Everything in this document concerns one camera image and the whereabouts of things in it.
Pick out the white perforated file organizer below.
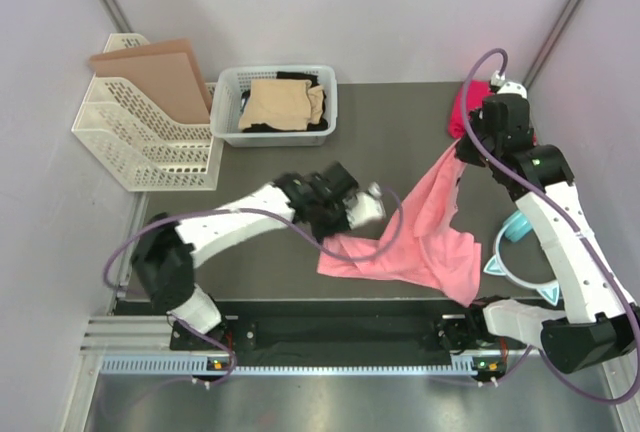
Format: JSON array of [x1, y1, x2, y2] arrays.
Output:
[[72, 33, 223, 192]]

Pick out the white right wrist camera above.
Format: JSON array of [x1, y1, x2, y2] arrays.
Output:
[[489, 70, 528, 99]]

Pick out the teal cat ear headphones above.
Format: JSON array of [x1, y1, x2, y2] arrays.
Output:
[[483, 211, 561, 306]]

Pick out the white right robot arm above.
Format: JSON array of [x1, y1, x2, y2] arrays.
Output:
[[456, 93, 639, 374]]

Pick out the red t shirt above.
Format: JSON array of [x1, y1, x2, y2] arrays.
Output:
[[446, 79, 539, 146]]

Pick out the beige folded garment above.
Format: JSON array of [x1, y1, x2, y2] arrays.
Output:
[[237, 79, 326, 133]]

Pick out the slotted cable duct rail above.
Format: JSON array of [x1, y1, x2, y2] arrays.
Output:
[[99, 355, 506, 377]]

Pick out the brown cardboard folder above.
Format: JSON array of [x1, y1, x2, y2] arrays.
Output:
[[89, 38, 212, 125]]

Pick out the white plastic basket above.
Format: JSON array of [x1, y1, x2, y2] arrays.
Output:
[[210, 64, 338, 148]]

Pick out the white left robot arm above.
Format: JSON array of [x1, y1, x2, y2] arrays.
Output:
[[131, 162, 359, 349]]

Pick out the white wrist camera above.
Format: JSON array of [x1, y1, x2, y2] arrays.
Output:
[[345, 182, 386, 230], [489, 70, 528, 99]]

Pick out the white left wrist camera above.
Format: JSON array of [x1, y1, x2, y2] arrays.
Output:
[[345, 182, 386, 230]]

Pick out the pink t shirt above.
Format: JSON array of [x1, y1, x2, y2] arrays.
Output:
[[317, 146, 482, 306]]

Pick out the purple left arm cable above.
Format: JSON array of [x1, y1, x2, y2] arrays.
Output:
[[102, 186, 404, 387]]

